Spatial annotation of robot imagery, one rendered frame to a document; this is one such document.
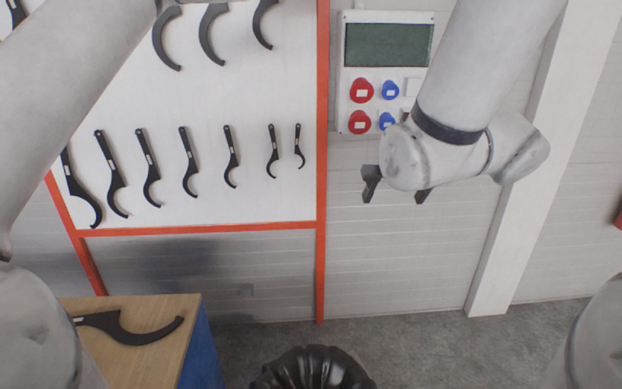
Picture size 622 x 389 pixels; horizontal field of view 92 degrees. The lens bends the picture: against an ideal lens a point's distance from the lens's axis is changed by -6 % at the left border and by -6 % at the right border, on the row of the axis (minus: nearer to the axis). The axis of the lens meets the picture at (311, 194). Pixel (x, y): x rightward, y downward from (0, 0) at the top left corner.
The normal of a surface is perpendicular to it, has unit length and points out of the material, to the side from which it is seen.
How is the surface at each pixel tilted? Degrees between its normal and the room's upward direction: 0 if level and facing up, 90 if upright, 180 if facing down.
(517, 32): 109
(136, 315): 0
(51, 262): 90
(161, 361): 0
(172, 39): 90
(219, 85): 90
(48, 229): 90
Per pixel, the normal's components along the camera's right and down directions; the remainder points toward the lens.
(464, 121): -0.10, 0.73
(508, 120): 0.18, -0.58
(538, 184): 0.07, 0.48
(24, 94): 0.73, -0.20
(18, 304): 0.27, -0.90
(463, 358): 0.00, -0.88
